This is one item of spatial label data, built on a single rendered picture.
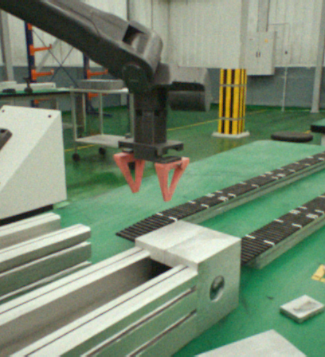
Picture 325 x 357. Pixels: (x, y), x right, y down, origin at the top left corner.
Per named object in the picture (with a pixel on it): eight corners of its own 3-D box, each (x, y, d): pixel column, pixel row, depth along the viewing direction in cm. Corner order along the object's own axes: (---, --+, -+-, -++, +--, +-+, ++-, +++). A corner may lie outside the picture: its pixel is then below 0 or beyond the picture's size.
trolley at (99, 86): (72, 161, 499) (66, 76, 473) (100, 154, 544) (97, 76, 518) (142, 171, 448) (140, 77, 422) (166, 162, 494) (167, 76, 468)
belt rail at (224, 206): (337, 155, 147) (338, 147, 146) (348, 157, 144) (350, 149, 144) (152, 231, 78) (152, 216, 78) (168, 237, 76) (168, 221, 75)
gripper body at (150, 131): (159, 158, 65) (159, 111, 63) (116, 151, 71) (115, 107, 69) (185, 153, 69) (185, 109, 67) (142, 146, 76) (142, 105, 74)
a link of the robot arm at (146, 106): (139, 72, 70) (127, 72, 65) (178, 72, 68) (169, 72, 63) (140, 112, 72) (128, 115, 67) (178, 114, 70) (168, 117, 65)
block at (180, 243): (167, 275, 62) (167, 215, 59) (238, 306, 54) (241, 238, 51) (123, 299, 55) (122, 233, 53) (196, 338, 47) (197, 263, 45)
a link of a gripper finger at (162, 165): (164, 209, 66) (164, 151, 64) (133, 199, 71) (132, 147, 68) (189, 199, 71) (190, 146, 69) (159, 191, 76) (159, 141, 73)
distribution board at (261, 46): (244, 107, 1206) (248, 25, 1148) (287, 110, 1133) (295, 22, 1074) (239, 108, 1184) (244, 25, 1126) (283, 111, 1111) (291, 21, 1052)
